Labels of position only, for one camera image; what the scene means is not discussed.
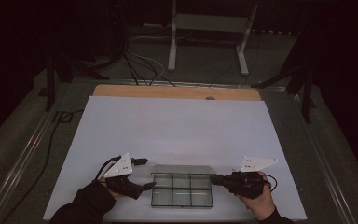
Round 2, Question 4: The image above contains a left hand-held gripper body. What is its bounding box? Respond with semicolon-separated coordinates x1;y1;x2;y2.
102;152;145;201

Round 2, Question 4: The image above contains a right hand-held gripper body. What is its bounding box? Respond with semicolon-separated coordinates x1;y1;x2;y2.
226;155;280;201

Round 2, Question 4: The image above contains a clear plastic compartment box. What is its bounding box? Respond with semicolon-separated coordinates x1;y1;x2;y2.
150;163;218;209

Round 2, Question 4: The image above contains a person's left hand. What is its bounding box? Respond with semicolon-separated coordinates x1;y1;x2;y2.
101;181;123;201

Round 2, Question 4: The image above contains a person's right hand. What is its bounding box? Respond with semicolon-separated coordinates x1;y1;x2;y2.
236;170;277;220

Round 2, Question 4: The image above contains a white table sheet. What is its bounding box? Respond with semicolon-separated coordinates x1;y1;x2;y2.
42;95;308;222

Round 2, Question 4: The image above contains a black tripod stand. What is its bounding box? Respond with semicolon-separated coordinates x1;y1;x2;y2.
251;60;317;124
44;50;110;113

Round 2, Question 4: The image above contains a dark equipment with red light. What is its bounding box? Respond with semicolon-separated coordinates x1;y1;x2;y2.
85;0;129;63

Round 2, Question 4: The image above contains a white metal stand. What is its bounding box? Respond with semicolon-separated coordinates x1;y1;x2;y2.
167;0;259;77

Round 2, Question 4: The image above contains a left hand-held gripper black cable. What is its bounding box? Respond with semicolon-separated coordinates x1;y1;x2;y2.
92;156;122;184

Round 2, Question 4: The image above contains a hand-held gripper black cable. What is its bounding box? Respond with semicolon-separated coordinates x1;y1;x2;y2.
262;174;279;191
92;156;122;184

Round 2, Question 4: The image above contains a right hand-held gripper black cable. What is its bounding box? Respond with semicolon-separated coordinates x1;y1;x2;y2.
262;174;279;191

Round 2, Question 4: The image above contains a black floor cable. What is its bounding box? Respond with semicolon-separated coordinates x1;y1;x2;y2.
1;108;86;217

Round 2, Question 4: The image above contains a metal floor rail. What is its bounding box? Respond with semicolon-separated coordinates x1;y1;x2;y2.
287;91;357;224
0;82;71;224

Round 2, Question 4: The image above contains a white floor cable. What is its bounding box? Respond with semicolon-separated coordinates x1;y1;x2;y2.
124;49;166;86

